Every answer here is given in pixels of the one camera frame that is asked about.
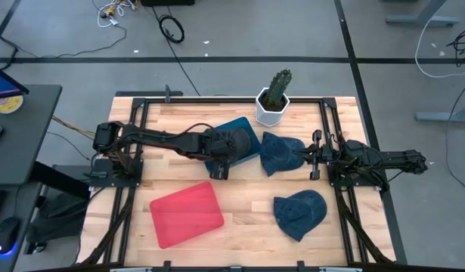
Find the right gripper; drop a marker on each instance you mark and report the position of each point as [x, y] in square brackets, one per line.
[316, 168]

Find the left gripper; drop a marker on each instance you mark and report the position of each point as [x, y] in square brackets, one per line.
[219, 170]

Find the blue denim cap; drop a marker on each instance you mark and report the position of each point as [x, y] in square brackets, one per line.
[300, 213]
[279, 153]

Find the dark grey cap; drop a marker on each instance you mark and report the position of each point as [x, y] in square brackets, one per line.
[239, 145]

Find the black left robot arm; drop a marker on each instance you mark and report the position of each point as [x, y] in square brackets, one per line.
[156, 138]

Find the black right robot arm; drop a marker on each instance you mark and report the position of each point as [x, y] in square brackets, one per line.
[391, 158]

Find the teal plastic mat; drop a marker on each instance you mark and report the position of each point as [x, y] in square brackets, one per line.
[241, 124]

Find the white hexagonal plant pot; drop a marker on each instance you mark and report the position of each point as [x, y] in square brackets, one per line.
[268, 117]

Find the red plastic mat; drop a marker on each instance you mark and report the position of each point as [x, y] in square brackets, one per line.
[186, 215]

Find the green columnar cactus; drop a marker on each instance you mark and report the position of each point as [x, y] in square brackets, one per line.
[279, 85]

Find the wooden desk grey legs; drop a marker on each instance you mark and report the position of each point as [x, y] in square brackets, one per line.
[444, 115]

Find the black floor box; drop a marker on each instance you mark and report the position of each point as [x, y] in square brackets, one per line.
[168, 2]

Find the black desk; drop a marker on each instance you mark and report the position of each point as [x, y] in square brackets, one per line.
[24, 143]

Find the black computer mouse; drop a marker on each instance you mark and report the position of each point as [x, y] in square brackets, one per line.
[7, 232]

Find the computer monitor blue screen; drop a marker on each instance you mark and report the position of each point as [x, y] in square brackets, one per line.
[1, 85]

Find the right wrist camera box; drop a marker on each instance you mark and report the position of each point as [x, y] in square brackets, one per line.
[326, 153]

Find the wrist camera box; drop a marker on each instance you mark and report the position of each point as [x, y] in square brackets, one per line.
[214, 146]
[326, 153]

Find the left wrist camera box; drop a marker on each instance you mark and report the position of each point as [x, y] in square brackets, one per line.
[214, 146]

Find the black aluminium table frame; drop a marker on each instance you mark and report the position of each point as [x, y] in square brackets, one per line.
[232, 100]

